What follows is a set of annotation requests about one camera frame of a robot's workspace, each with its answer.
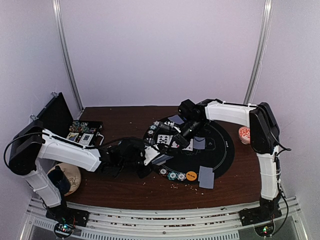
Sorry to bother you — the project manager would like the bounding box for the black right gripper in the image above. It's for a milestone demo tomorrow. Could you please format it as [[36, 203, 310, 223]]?
[[167, 118, 208, 154]]

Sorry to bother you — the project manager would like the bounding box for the single blue-backed playing card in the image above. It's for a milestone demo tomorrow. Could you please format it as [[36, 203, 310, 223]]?
[[167, 114, 185, 125]]

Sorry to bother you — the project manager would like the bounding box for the orange black 100 chip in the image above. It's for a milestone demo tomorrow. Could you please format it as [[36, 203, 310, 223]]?
[[147, 130, 154, 136], [159, 168, 168, 177]]

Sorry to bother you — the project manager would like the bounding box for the blue playing card deck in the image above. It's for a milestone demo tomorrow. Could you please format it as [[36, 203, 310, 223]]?
[[151, 154, 173, 166]]

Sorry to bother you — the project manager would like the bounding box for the five of diamonds card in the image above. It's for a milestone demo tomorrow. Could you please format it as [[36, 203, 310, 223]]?
[[183, 139, 194, 152]]

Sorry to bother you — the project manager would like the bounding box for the blue green 50 chip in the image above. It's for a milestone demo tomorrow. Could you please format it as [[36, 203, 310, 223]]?
[[149, 125, 157, 131], [167, 172, 177, 181]]

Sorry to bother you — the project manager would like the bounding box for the face-up playing card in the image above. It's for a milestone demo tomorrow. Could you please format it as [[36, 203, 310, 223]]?
[[156, 134, 173, 145]]

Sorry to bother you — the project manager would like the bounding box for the yellow big blind button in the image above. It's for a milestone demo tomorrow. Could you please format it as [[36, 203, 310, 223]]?
[[186, 171, 198, 182]]

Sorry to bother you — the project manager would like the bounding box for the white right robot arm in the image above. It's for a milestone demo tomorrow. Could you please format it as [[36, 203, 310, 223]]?
[[172, 99, 281, 201]]

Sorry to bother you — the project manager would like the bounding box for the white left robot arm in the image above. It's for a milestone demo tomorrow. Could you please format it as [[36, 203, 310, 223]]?
[[5, 121, 161, 222]]

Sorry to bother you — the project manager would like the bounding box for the round black poker mat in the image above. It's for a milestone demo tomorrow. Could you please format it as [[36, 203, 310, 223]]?
[[154, 121, 235, 184]]

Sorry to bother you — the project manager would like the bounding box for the red white patterned bowl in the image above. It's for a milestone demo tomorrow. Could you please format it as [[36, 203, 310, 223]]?
[[238, 126, 251, 145]]

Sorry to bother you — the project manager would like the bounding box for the white playing card box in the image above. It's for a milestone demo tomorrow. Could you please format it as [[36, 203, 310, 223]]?
[[79, 133, 93, 145]]

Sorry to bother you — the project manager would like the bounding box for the beige patterned plate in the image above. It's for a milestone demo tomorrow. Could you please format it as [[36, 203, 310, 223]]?
[[48, 162, 82, 196]]

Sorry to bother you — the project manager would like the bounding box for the blue-backed playing card box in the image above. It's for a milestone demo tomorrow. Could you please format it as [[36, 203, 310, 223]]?
[[66, 132, 79, 141]]

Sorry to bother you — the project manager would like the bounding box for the chips row in case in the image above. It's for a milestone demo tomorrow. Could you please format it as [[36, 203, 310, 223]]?
[[69, 121, 92, 134]]

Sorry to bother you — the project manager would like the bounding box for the dark blue mug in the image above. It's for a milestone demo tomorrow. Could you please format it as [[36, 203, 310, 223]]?
[[47, 165, 71, 195]]

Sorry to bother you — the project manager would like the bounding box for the black poker set case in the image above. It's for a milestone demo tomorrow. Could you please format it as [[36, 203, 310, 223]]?
[[30, 92, 104, 146]]

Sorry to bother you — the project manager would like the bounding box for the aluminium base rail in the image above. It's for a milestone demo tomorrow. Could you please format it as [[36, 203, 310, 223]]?
[[17, 197, 313, 240]]

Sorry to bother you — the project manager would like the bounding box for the aluminium frame post right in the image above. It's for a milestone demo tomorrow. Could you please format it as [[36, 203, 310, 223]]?
[[243, 0, 273, 104]]

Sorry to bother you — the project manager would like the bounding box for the aluminium frame post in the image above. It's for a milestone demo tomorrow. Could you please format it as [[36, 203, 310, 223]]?
[[52, 0, 84, 112], [243, 0, 273, 104]]

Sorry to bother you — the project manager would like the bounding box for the aluminium frame post left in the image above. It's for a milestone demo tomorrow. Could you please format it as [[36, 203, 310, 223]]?
[[52, 0, 84, 112]]

